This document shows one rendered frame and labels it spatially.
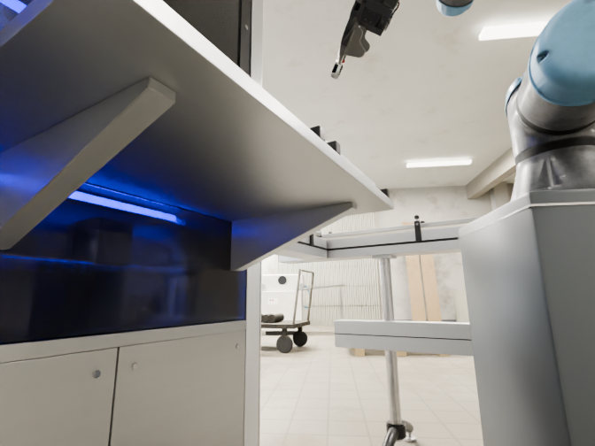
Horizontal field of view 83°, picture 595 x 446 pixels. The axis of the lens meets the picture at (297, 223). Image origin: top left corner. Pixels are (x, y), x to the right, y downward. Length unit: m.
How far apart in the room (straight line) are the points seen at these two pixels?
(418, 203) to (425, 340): 7.31
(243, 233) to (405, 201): 7.92
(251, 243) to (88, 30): 0.63
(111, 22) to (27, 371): 0.49
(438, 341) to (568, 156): 1.05
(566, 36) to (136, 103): 0.49
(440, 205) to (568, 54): 8.36
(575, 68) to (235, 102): 0.40
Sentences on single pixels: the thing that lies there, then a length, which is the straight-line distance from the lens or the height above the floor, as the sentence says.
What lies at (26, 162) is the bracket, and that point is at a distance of 0.54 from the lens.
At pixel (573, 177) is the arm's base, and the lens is 0.63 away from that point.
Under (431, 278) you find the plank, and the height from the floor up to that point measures 1.03.
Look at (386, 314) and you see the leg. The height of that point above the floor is 0.58.
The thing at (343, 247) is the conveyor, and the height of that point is 0.89.
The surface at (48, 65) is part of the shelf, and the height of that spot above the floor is 0.86.
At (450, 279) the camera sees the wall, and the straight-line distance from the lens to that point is 8.63.
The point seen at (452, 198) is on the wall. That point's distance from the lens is 8.99.
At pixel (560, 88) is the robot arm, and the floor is 0.91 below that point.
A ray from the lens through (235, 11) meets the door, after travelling 1.25.
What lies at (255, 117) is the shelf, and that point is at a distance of 0.40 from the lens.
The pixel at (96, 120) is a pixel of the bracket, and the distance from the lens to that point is 0.41.
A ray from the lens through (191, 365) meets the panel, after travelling 0.82.
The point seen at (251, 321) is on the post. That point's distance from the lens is 0.96.
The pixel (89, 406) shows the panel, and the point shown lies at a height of 0.49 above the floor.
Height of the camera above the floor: 0.66
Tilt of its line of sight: 12 degrees up
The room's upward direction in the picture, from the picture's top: 1 degrees counter-clockwise
